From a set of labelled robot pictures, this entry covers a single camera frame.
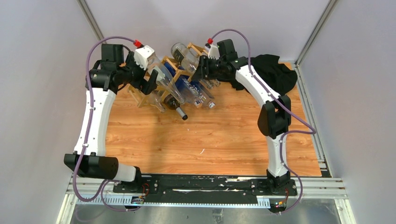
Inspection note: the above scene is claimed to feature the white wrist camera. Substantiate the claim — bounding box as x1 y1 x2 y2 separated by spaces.
134 45 155 70
208 44 220 60

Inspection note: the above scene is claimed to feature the clear bottle pale label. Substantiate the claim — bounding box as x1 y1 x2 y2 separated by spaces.
148 56 185 104

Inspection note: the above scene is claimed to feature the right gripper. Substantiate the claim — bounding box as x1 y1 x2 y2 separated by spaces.
191 55 227 80

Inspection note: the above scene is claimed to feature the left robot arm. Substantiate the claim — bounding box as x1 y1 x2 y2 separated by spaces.
64 44 158 193

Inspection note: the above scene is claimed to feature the clear bottle behind rack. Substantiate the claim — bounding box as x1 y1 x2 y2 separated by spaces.
203 79 221 89

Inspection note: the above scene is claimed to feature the dark brown wine bottle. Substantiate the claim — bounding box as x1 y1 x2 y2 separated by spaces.
163 94 188 120

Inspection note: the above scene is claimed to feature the small clear bottle lower left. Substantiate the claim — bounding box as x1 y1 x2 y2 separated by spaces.
140 90 166 113

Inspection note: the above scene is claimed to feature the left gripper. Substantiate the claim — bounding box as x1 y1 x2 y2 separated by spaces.
117 52 157 94

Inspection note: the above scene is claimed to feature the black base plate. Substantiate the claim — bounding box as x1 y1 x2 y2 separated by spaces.
113 174 297 205

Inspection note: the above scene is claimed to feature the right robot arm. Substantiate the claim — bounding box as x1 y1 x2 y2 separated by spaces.
193 38 291 195

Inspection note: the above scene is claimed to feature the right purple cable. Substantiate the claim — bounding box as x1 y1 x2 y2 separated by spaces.
206 29 317 216

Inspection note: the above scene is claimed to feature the aluminium rail frame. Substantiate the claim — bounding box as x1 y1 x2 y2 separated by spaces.
57 174 356 224

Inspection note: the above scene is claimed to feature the blue square bottle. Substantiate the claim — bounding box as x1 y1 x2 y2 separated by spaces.
176 75 203 108
176 75 216 109

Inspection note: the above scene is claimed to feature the wooden wine rack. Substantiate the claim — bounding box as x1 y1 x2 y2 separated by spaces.
128 43 210 108

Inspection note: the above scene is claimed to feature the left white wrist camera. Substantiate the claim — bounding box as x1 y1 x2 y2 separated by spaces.
134 45 155 70

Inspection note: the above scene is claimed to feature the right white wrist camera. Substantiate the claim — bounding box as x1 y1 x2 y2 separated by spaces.
208 44 220 60

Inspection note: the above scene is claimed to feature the black cloth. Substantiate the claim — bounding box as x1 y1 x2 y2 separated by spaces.
229 54 298 97

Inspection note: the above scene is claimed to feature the clear bottle black gold label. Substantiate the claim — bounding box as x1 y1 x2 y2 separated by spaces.
171 42 199 77

